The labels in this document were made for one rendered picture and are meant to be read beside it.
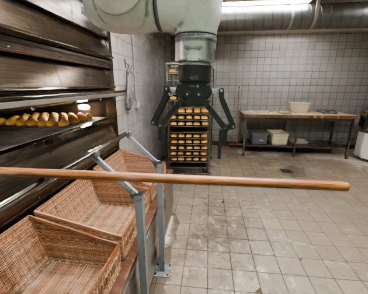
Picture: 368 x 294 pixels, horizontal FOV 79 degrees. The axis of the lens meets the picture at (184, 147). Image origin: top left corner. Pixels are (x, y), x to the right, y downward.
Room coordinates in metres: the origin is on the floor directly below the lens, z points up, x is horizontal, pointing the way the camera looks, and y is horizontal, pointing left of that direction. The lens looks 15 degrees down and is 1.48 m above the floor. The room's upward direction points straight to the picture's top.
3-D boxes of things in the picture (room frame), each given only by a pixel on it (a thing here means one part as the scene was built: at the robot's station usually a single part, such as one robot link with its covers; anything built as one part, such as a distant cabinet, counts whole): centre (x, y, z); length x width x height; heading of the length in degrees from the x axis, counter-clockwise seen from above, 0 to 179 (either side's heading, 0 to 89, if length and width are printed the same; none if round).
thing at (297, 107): (4.98, -2.54, 1.01); 0.43 x 0.42 x 0.21; 84
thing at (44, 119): (1.92, 1.16, 1.21); 0.61 x 0.48 x 0.06; 84
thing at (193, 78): (0.53, -0.02, 1.48); 0.08 x 0.07 x 0.09; 82
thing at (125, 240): (1.28, 0.52, 0.72); 0.56 x 0.49 x 0.28; 174
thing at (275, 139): (4.95, -2.11, 0.35); 0.50 x 0.36 x 0.24; 175
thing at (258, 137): (5.00, -1.69, 0.35); 0.50 x 0.36 x 0.24; 174
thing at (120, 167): (1.90, 0.45, 0.72); 0.56 x 0.49 x 0.28; 173
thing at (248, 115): (4.92, -2.38, 0.45); 2.20 x 0.80 x 0.90; 84
